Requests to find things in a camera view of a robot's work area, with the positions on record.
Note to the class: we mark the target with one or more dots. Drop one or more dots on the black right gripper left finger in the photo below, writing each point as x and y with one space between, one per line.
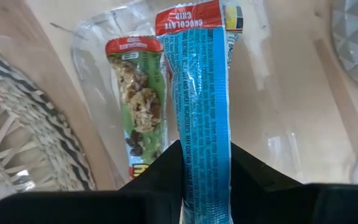
104 208

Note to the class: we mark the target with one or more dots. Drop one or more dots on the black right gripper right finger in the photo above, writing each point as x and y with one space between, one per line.
291 205

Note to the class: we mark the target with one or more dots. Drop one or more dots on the red-ended green granola bar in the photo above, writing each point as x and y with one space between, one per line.
141 102

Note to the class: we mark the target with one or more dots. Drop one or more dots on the red-ended blue granola bar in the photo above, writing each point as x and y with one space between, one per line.
204 109

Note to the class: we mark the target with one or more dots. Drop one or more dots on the round woven straw placemat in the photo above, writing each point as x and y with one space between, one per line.
26 130

